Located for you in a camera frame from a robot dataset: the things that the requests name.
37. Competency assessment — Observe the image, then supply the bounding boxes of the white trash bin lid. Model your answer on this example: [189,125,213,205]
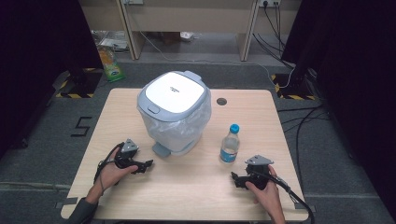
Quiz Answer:
[0,0,105,152]

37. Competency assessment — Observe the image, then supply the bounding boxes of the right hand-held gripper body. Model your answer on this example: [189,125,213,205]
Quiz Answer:
[244,154,275,191]

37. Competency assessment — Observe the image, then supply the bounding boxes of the yellow green snack packet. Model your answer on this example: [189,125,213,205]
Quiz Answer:
[97,46,127,83]

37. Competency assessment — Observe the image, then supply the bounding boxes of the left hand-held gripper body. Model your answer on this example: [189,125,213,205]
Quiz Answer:
[114,138,143,171]

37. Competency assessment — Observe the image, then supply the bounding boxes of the person's right hand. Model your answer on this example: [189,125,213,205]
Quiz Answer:
[245,164,284,217]

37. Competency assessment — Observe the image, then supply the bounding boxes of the clear plastic bags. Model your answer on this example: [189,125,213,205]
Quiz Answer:
[91,29,129,52]

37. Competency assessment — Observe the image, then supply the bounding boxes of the person's left hand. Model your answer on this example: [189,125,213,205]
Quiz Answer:
[92,147,139,194]

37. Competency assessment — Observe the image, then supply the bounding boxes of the clear water bottle blue cap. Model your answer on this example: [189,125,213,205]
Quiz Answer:
[219,123,241,165]

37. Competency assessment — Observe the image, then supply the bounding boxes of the black curtain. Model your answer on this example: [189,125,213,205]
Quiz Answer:
[280,0,396,216]

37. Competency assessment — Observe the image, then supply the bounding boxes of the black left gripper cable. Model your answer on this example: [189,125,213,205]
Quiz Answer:
[92,142,125,198]

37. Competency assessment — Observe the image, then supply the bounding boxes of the black socket cables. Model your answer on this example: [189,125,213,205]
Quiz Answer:
[252,2,297,69]

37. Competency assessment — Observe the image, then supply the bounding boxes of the stand base with hazard tape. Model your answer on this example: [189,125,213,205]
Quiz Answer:
[55,67,105,99]
[270,72,318,101]

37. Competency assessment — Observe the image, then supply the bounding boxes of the white bag under desk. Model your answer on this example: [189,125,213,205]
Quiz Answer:
[179,31,196,42]

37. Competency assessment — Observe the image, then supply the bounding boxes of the black floor cables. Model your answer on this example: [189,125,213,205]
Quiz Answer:
[276,105,332,176]

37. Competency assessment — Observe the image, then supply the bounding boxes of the white grey pedal trash bin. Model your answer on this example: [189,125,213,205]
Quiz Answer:
[136,70,213,158]

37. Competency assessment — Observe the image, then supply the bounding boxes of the white wall socket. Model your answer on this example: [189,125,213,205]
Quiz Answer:
[258,0,281,8]

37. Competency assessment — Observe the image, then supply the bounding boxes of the beige desk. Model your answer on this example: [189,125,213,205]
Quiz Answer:
[78,0,303,62]

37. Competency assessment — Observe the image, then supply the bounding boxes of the clear plastic bin liner bag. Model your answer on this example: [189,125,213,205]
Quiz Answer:
[138,96,213,151]

